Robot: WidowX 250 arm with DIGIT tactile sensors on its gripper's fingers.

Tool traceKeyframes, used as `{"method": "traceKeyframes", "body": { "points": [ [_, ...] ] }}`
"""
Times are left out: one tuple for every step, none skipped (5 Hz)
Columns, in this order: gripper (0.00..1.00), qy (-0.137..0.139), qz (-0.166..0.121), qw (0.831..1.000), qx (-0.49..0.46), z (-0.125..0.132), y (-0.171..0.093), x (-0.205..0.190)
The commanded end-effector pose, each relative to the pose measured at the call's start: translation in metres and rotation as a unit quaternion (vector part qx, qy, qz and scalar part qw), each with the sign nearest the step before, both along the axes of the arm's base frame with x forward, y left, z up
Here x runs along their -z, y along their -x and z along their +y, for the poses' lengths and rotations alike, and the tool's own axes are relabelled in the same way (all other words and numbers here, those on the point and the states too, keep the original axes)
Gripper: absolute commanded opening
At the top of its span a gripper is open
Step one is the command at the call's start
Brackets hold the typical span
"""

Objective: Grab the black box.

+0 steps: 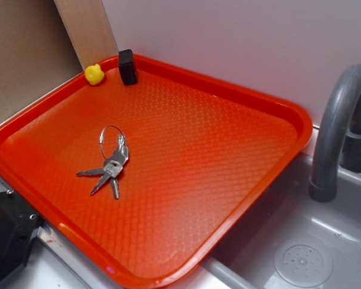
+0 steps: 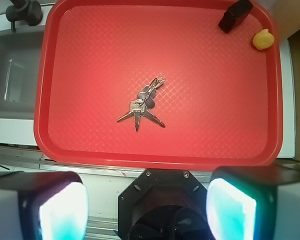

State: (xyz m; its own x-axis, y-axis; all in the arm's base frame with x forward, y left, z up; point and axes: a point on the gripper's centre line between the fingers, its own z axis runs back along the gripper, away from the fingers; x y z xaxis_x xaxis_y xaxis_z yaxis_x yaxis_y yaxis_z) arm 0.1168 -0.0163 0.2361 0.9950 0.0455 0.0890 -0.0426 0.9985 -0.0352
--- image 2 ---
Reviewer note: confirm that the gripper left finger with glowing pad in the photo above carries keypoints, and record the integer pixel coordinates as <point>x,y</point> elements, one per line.
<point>43,205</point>

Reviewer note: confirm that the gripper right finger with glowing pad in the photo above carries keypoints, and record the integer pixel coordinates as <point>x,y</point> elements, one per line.
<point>254,202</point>

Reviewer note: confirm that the black box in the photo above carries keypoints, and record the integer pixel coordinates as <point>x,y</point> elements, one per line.
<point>235,15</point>

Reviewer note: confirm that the grey sink basin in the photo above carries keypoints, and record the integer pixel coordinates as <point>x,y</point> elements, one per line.
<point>20,54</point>

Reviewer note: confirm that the red plastic tray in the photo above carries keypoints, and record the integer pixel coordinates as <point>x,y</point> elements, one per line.
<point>221,102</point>

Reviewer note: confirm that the bunch of metal keys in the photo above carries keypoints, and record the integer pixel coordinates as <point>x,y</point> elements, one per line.
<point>139,108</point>

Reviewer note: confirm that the yellow rubber duck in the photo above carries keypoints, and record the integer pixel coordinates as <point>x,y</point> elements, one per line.
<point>263,39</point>

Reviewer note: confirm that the dark grey faucet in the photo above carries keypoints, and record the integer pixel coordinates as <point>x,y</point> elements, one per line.
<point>29,11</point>

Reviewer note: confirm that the black octagonal mount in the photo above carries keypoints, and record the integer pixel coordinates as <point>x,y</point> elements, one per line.
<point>163,205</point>

